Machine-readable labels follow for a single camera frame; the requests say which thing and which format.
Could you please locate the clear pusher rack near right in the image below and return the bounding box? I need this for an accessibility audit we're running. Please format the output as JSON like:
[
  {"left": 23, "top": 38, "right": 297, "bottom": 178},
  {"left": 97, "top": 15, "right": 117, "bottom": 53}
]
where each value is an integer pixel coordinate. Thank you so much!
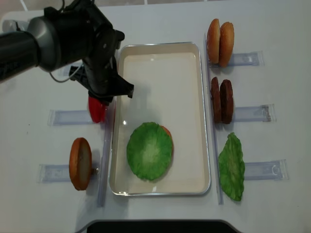
[{"left": 244, "top": 159, "right": 289, "bottom": 181}]

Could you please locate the clear pusher rack near left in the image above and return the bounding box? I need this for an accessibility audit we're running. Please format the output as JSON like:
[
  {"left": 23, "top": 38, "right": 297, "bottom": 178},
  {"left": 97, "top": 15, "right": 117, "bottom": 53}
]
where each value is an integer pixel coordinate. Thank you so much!
[{"left": 36, "top": 164, "right": 100, "bottom": 183}]

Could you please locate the clear rail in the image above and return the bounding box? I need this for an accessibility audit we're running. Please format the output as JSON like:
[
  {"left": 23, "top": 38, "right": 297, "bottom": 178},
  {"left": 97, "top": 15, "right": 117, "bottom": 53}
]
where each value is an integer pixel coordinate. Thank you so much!
[
  {"left": 97, "top": 98, "right": 116, "bottom": 207},
  {"left": 204, "top": 32, "right": 224, "bottom": 205}
]

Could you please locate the green lettuce leaf right rack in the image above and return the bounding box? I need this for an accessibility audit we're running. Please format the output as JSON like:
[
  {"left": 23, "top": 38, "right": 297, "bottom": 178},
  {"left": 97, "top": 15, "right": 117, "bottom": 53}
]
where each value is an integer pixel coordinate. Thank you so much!
[{"left": 218, "top": 132, "right": 245, "bottom": 201}]

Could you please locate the clear pusher rack far right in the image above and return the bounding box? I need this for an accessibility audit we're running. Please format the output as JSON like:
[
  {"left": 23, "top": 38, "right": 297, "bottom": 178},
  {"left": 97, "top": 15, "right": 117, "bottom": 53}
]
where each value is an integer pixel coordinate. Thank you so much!
[{"left": 227, "top": 51, "right": 265, "bottom": 67}]

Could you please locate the clear left front rail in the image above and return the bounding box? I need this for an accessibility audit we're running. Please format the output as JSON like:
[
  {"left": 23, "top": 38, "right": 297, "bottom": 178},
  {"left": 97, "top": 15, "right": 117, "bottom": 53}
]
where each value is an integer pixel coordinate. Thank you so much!
[{"left": 97, "top": 98, "right": 116, "bottom": 207}]

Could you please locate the bun half outer right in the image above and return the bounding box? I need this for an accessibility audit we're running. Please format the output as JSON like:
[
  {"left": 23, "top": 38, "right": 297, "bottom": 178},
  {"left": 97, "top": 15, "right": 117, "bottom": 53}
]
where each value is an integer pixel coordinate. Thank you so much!
[{"left": 207, "top": 18, "right": 220, "bottom": 64}]

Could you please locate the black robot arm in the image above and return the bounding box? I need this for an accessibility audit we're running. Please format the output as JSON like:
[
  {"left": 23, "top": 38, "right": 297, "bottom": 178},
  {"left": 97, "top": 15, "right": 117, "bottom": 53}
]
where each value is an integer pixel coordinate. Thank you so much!
[{"left": 0, "top": 0, "right": 134, "bottom": 104}]

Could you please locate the green lettuce leaf in tray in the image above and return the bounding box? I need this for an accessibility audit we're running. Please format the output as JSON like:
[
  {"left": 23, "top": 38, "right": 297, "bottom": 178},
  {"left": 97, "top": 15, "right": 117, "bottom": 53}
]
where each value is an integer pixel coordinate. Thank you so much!
[{"left": 126, "top": 122, "right": 173, "bottom": 181}]

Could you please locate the clear pusher rack middle left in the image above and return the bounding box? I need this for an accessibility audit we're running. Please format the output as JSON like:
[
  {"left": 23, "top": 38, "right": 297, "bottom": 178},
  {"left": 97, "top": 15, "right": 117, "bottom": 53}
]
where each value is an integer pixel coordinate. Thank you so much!
[{"left": 48, "top": 110, "right": 96, "bottom": 126}]

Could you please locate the metal tray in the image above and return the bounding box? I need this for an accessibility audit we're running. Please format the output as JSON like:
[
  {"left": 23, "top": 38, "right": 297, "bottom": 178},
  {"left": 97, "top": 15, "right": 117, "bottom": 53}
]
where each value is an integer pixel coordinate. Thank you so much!
[{"left": 109, "top": 42, "right": 210, "bottom": 196}]

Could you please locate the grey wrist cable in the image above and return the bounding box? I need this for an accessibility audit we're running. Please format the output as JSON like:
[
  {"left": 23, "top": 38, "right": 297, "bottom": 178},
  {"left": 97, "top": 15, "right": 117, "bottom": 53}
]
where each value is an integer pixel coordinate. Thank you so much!
[{"left": 50, "top": 65, "right": 83, "bottom": 83}]

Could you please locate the brown meat patty inner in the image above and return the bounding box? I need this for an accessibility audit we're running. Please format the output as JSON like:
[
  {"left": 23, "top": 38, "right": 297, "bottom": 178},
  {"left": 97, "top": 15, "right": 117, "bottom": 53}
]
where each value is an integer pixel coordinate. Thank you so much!
[{"left": 220, "top": 80, "right": 234, "bottom": 124}]

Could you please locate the bun half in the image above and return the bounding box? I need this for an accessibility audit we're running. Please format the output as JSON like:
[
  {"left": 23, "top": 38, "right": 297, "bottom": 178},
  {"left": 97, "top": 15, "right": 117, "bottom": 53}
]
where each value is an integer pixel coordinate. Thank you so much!
[
  {"left": 219, "top": 22, "right": 234, "bottom": 67},
  {"left": 207, "top": 18, "right": 220, "bottom": 64}
]

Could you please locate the clear pusher rack middle right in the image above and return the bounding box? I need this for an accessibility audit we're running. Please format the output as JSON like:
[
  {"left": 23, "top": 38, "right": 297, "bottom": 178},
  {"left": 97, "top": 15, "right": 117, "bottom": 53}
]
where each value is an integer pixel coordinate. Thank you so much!
[{"left": 232, "top": 104, "right": 276, "bottom": 122}]

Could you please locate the brown meat patty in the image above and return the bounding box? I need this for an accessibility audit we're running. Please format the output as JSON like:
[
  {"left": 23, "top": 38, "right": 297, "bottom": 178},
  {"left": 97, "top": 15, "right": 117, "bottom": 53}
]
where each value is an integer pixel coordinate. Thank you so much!
[
  {"left": 210, "top": 77, "right": 221, "bottom": 124},
  {"left": 220, "top": 80, "right": 234, "bottom": 124}
]

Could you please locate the bun half inner right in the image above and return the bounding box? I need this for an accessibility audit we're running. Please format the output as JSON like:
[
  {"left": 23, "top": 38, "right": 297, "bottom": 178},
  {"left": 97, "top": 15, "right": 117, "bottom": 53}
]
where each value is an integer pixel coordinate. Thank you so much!
[{"left": 219, "top": 22, "right": 234, "bottom": 67}]

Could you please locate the bun under lettuce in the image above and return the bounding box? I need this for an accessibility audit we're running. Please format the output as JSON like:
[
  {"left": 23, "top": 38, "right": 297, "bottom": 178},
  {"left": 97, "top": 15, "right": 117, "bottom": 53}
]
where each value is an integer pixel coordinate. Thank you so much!
[{"left": 161, "top": 125, "right": 174, "bottom": 157}]

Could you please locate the bun slice on left rack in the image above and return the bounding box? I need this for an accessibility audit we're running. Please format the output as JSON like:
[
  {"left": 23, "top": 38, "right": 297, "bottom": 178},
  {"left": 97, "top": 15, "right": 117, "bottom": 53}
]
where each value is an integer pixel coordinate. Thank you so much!
[{"left": 69, "top": 137, "right": 92, "bottom": 191}]

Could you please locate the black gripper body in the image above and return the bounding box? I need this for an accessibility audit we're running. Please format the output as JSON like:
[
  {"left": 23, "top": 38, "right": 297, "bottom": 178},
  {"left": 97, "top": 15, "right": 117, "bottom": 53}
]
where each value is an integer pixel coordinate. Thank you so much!
[{"left": 69, "top": 14, "right": 134, "bottom": 104}]

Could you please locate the black device at table edge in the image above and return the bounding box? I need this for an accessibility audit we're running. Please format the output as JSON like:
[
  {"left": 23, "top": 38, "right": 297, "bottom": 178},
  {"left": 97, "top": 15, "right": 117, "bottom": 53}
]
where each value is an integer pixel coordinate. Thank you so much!
[{"left": 87, "top": 220, "right": 238, "bottom": 233}]

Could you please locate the clear right front rail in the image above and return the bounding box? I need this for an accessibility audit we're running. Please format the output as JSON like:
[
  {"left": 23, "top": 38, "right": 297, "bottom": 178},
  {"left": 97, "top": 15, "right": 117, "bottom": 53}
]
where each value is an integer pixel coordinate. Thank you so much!
[{"left": 204, "top": 32, "right": 224, "bottom": 205}]

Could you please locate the brown meat patty outer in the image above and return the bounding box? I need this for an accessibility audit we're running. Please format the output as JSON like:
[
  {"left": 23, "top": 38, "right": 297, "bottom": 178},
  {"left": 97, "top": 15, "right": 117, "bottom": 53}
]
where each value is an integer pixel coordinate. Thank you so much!
[{"left": 210, "top": 77, "right": 221, "bottom": 124}]

